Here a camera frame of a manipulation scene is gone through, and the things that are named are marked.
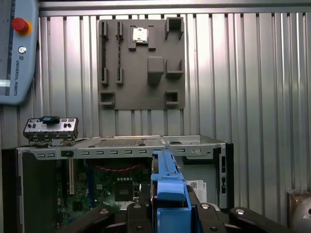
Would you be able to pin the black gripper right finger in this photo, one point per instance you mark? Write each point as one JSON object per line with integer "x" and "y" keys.
{"x": 211, "y": 218}

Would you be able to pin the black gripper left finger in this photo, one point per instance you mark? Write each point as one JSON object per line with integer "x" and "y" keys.
{"x": 136, "y": 218}

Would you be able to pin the hard disk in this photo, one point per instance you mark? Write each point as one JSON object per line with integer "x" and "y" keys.
{"x": 170, "y": 194}

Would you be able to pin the CPU socket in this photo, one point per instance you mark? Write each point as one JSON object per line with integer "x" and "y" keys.
{"x": 125, "y": 193}

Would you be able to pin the green motherboard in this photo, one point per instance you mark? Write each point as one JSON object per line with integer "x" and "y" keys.
{"x": 102, "y": 194}

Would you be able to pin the grey power supply unit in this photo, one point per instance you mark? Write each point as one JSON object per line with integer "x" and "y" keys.
{"x": 211, "y": 170}

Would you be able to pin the black open PC case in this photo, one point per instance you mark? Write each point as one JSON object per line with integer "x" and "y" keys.
{"x": 109, "y": 145}

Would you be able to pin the grey parts rack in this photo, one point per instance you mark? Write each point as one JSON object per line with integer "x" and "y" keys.
{"x": 136, "y": 92}

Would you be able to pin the black clip with blue mark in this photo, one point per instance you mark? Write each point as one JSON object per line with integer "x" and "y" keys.
{"x": 49, "y": 120}

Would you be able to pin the dark RAM stick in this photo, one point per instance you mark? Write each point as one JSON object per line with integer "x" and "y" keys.
{"x": 119, "y": 53}

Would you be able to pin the silver CPU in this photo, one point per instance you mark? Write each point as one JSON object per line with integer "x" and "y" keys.
{"x": 140, "y": 35}

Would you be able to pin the pale blue teach pendant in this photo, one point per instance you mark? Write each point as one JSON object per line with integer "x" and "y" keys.
{"x": 24, "y": 72}

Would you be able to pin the metal slot bracket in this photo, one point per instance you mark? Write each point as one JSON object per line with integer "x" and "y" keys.
{"x": 65, "y": 127}

